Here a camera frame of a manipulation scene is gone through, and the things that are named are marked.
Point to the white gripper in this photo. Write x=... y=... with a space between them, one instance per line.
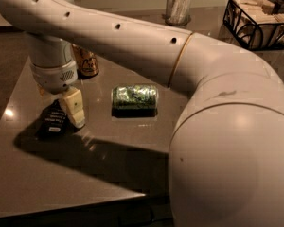
x=53 y=78

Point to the black rxbar chocolate bar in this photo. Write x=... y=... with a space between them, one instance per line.
x=54 y=121

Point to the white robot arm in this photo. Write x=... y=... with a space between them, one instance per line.
x=112 y=109

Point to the gold soda can upright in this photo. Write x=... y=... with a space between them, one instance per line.
x=86 y=61

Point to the green soda can lying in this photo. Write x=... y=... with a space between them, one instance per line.
x=135 y=97

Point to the clear glass with straws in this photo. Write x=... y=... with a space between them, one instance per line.
x=177 y=12

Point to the black wire basket with packets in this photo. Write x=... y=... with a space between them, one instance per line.
x=254 y=24

